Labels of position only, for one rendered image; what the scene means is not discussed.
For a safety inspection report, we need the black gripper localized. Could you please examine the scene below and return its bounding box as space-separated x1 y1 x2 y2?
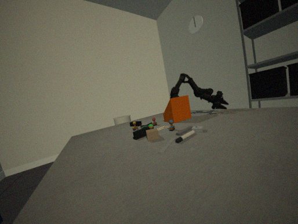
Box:
207 95 229 109

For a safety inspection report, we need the beige cylinder with black cap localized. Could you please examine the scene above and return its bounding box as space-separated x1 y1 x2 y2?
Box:
176 131 195 143

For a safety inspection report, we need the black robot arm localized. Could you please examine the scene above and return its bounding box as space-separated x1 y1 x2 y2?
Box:
170 73 223 101

